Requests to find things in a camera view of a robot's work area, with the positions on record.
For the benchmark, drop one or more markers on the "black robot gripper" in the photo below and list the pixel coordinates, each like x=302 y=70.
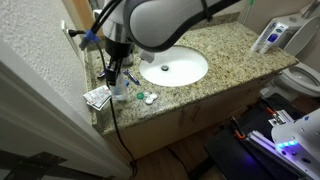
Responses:
x=119 y=50

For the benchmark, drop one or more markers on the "clear plastic bottle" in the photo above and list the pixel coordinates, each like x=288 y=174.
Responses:
x=120 y=93

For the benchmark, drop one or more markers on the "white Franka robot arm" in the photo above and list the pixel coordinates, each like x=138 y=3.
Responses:
x=160 y=23

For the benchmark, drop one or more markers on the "metal sink drain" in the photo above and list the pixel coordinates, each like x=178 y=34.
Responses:
x=164 y=67

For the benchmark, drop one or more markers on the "white oval sink basin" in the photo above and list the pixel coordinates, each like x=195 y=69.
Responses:
x=180 y=71

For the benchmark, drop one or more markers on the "white paper packets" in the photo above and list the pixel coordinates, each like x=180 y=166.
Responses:
x=97 y=96

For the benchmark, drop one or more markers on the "green round cap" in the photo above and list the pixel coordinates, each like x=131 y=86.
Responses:
x=140 y=95

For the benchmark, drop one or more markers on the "white contact lens case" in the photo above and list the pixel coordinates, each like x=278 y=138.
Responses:
x=150 y=98

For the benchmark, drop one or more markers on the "black power plug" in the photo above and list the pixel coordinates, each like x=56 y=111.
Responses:
x=76 y=32

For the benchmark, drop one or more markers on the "wooden framed mirror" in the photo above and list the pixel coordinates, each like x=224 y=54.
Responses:
x=83 y=16

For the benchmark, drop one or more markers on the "beige vanity cabinet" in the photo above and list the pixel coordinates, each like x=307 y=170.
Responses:
x=166 y=130

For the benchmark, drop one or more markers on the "white door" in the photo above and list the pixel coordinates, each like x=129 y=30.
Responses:
x=40 y=126

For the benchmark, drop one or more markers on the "black robot cart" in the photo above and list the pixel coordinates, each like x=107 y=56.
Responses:
x=233 y=156

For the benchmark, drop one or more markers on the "green tipped white stick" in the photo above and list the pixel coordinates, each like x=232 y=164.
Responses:
x=250 y=2

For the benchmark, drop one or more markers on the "white tube blue cap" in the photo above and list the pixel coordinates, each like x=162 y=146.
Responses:
x=271 y=40

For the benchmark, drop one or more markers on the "white toilet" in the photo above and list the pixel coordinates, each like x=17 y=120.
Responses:
x=300 y=78

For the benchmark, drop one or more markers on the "white wall outlet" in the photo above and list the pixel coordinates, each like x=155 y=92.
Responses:
x=68 y=41

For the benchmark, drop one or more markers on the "black door hinge bracket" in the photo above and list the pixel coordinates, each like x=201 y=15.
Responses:
x=40 y=163

